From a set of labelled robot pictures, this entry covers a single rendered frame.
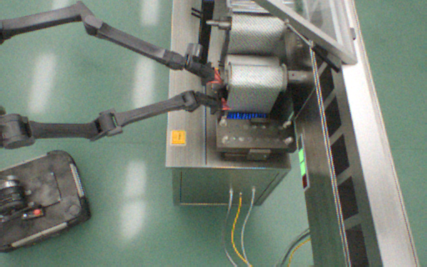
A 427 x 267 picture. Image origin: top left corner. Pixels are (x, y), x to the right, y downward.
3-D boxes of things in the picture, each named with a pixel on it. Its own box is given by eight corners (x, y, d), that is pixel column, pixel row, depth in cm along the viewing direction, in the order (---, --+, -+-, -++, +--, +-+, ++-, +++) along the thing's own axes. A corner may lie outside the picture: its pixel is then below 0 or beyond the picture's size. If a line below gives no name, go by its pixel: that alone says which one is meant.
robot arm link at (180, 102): (107, 134, 150) (98, 111, 152) (107, 138, 155) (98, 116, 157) (199, 105, 165) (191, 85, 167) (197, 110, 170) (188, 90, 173)
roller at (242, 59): (223, 63, 188) (227, 48, 177) (272, 65, 190) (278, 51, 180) (224, 83, 183) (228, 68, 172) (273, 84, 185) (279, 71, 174)
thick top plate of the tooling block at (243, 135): (215, 123, 189) (217, 118, 183) (290, 125, 192) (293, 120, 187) (216, 151, 182) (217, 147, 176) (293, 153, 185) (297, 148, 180)
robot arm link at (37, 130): (99, 144, 160) (92, 124, 162) (120, 131, 154) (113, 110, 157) (-2, 149, 121) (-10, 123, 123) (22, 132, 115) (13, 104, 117)
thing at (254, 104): (223, 112, 187) (228, 93, 170) (268, 113, 189) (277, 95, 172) (223, 113, 186) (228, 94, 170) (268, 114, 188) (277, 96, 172)
